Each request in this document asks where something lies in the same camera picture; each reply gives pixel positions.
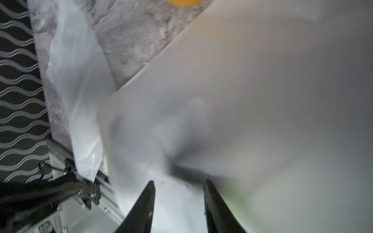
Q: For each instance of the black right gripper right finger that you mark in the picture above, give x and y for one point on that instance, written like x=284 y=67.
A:
x=219 y=218

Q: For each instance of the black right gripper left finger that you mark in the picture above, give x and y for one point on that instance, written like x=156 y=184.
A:
x=139 y=219

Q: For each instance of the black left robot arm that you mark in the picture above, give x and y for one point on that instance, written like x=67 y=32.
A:
x=25 y=204

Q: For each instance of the stack of clear zip-top bags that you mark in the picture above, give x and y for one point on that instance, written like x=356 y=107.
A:
x=80 y=73

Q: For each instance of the yellow plastic bin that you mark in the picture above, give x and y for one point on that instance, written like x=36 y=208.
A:
x=183 y=3

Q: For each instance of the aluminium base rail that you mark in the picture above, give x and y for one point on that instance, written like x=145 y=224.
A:
x=92 y=209

